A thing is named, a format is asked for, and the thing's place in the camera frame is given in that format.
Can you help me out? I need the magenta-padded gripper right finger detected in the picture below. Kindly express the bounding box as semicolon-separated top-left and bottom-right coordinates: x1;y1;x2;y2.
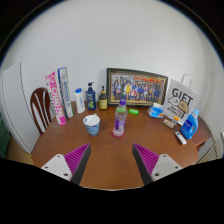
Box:
131;143;184;186

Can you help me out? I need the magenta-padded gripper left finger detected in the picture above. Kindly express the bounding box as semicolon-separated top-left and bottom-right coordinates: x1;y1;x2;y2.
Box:
40;142;92;186

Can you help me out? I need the blue white paper cup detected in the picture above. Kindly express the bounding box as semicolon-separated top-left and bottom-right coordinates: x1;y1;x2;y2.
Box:
82;113;101;137

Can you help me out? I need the flat round red coaster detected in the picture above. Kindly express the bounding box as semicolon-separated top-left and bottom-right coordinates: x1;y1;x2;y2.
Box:
111;127;126;139

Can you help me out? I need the white remote control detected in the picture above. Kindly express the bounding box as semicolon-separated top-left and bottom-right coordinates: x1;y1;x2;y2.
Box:
174;131;188;146

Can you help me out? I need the small orange-topped box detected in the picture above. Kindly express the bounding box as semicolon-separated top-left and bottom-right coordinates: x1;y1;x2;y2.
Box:
162;115;180;129

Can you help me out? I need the clear purple-capped drink bottle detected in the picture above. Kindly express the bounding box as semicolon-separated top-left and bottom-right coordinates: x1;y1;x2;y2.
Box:
113;98;129;134

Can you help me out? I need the blue white tissue pack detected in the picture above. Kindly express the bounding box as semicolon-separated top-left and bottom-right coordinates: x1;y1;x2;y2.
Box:
147;102;165;119

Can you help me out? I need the blue detergent bottle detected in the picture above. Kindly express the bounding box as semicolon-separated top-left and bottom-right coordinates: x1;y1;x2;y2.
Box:
180;107;201;140

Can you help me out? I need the white bottle with blue cap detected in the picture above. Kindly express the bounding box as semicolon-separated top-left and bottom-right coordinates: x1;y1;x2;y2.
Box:
74;87;86;114

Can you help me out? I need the dark blue pump bottle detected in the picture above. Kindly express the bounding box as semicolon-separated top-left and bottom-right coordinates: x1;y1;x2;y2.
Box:
85;81;97;112

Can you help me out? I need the pink tall tube box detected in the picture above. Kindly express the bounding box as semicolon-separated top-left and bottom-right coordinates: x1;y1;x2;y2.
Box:
45;70;67;126

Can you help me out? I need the dark wooden chair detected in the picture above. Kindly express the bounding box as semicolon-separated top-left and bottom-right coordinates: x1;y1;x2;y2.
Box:
29;87;54;135

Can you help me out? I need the dark brown yellow-labelled bottle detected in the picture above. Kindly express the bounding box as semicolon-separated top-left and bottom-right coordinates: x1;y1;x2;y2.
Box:
98;85;109;111

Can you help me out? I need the white paper gift bag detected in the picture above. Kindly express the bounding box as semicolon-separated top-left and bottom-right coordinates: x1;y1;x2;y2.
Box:
162;73;200;126

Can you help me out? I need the blue white tall tube box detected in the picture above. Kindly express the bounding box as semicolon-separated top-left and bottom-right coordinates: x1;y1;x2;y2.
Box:
57;66;75;119

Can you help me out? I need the framed group photograph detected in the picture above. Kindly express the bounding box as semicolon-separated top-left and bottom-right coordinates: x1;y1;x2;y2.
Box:
106;67;169;108

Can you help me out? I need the white refrigerator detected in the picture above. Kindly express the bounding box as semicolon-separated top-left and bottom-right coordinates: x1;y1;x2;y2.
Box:
0;61;44;154

